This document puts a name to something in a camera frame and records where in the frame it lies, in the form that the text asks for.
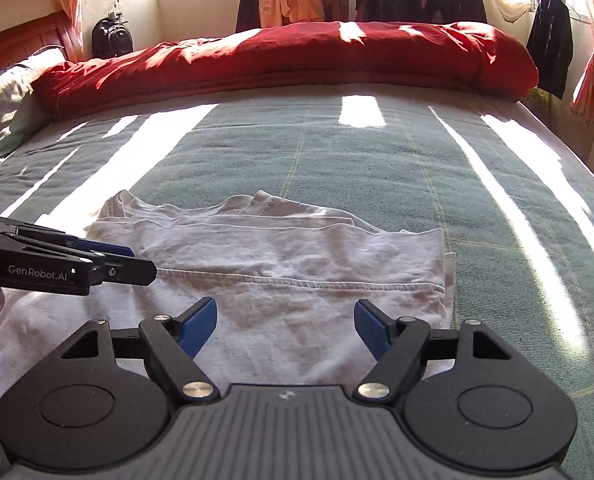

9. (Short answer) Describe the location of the white printed t-shirt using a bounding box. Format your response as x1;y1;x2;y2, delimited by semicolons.
0;191;455;396

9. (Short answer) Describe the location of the green plaid pillow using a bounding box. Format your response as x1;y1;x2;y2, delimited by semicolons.
0;46;66;159

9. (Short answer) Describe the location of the green plaid bed blanket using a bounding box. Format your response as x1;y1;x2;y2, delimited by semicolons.
0;84;594;479

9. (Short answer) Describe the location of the wooden headboard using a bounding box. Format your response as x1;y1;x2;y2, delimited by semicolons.
0;11;84;70

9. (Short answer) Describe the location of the black backpack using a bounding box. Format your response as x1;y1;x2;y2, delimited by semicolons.
91;12;134;58

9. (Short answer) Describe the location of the red duvet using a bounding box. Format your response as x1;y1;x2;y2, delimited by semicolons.
32;22;539;120

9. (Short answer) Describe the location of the orange hanging garment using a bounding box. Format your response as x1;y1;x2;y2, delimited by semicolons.
258;0;325;28

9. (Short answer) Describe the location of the black hanging jacket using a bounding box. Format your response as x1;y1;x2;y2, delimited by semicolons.
526;0;574;100

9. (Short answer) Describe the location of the cream hanging garment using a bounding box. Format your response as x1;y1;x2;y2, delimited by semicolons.
493;0;533;23

